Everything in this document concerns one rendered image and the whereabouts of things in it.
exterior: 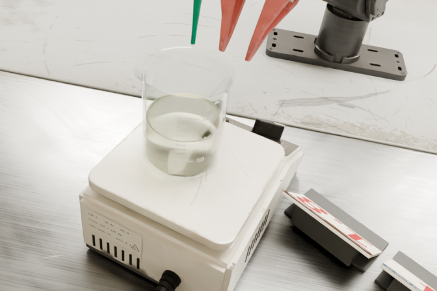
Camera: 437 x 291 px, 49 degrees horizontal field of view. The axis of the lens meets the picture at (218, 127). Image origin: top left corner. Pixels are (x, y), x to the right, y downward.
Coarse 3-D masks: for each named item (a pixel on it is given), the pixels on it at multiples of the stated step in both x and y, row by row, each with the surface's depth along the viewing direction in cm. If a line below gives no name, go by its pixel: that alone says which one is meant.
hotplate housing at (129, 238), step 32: (288, 160) 43; (96, 192) 36; (96, 224) 37; (128, 224) 35; (160, 224) 35; (256, 224) 36; (128, 256) 37; (160, 256) 35; (192, 256) 34; (224, 256) 33; (160, 288) 35; (192, 288) 36; (224, 288) 35
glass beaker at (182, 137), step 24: (168, 48) 35; (192, 48) 35; (144, 72) 33; (168, 72) 36; (192, 72) 36; (216, 72) 35; (144, 96) 33; (168, 96) 31; (216, 96) 31; (144, 120) 34; (168, 120) 32; (192, 120) 32; (216, 120) 33; (144, 144) 36; (168, 144) 33; (192, 144) 33; (216, 144) 35; (168, 168) 35; (192, 168) 35
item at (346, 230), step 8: (304, 200) 44; (312, 208) 43; (320, 208) 46; (328, 216) 44; (336, 224) 42; (344, 232) 41; (352, 232) 44; (360, 240) 42; (368, 248) 40; (376, 248) 43
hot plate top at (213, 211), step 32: (224, 128) 41; (128, 160) 37; (224, 160) 38; (256, 160) 38; (128, 192) 34; (160, 192) 35; (192, 192) 35; (224, 192) 35; (256, 192) 36; (192, 224) 33; (224, 224) 33
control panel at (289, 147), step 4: (232, 120) 51; (232, 124) 48; (236, 124) 49; (240, 124) 50; (244, 124) 51; (244, 128) 49; (248, 128) 49; (280, 140) 49; (284, 140) 49; (280, 144) 47; (284, 144) 47; (288, 144) 48; (292, 144) 49; (284, 148) 46; (288, 148) 46; (292, 148) 47; (296, 148) 48; (288, 152) 44; (292, 152) 45
